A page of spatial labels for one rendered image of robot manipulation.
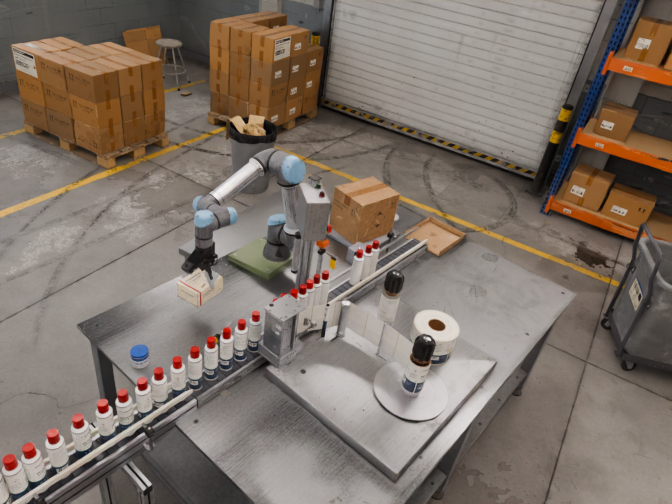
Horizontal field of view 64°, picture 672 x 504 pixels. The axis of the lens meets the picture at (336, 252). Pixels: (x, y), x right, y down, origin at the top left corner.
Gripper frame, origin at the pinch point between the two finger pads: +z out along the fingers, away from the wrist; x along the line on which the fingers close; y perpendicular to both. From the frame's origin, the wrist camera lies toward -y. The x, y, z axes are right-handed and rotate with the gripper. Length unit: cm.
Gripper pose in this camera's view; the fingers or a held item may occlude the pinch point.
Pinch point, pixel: (200, 283)
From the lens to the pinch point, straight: 245.7
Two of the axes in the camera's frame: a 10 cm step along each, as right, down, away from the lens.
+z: -1.4, 8.2, 5.5
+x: -8.4, -3.9, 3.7
